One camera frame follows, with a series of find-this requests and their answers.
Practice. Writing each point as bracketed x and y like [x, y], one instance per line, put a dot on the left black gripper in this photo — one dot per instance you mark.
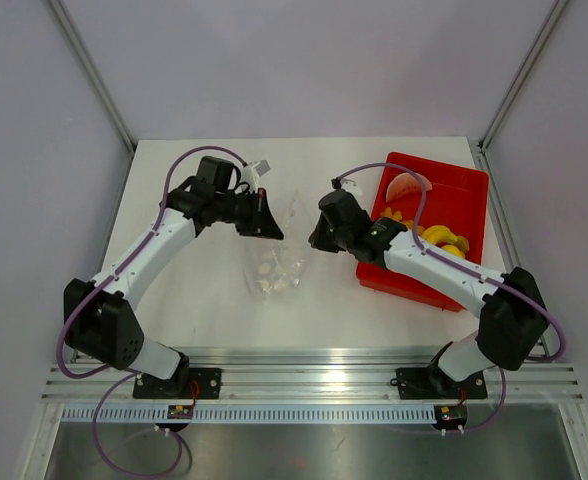
[260, 220]

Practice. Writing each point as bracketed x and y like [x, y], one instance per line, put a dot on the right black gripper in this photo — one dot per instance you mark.
[319, 240]

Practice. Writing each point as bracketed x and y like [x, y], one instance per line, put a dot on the clear zip top bag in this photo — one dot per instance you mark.
[273, 267]

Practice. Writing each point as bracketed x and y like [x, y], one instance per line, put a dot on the watermelon slice toy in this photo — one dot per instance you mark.
[406, 184]

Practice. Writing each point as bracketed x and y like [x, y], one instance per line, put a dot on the yellow pear toy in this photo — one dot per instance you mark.
[455, 250]

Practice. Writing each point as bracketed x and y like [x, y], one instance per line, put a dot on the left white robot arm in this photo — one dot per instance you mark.
[99, 314]

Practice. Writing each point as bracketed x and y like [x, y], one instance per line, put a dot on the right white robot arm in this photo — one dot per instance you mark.
[508, 306]

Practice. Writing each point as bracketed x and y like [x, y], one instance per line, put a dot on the yellow banana bunch toy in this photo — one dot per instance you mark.
[441, 235]

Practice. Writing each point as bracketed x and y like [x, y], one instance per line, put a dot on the red plastic tray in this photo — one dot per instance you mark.
[458, 200]

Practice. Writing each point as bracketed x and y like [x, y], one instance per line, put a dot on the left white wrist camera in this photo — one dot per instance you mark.
[255, 170]

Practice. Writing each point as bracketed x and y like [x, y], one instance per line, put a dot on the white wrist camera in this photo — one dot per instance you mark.
[255, 170]
[348, 185]

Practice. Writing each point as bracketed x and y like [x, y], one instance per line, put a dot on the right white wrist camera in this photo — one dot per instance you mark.
[348, 185]

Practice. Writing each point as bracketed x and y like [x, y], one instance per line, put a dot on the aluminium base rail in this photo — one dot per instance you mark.
[360, 376]

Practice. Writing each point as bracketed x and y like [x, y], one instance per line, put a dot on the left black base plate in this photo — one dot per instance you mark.
[201, 382]

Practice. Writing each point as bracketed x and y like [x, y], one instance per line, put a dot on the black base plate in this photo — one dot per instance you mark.
[427, 383]
[201, 382]

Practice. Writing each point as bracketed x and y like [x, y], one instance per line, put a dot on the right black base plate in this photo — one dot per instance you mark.
[427, 383]

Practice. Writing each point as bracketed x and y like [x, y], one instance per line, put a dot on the white slotted cable duct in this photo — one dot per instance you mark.
[254, 414]

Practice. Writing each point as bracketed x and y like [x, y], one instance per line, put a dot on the left aluminium frame post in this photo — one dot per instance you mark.
[73, 38]

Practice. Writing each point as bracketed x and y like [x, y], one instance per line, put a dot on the aluminium frame post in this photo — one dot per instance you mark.
[73, 38]
[526, 68]

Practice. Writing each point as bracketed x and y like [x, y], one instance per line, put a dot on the right aluminium frame post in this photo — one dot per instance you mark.
[526, 68]

